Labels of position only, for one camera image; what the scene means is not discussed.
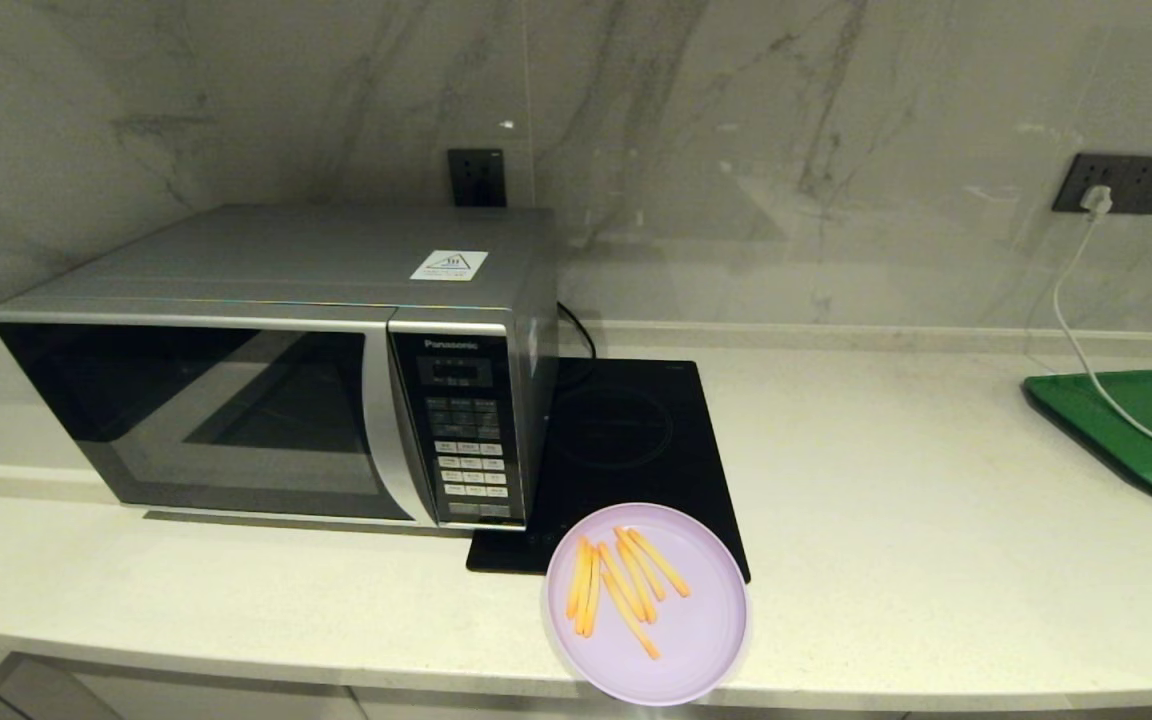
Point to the lilac round plate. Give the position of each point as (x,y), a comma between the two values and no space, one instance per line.
(706,640)

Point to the black wide wall socket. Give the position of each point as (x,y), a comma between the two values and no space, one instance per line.
(1146,182)

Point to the white charger plug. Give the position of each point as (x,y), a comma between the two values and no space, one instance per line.
(1096,200)

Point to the white warning sticker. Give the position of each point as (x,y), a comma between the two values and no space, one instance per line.
(449,265)

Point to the black induction cooktop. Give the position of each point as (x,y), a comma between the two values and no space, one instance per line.
(626,450)

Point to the silver microwave oven body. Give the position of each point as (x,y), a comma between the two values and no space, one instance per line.
(316,255)

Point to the black single wall socket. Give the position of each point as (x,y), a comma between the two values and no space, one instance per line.
(477,178)

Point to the long orange french fry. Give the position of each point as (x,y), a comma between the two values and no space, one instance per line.
(577,580)

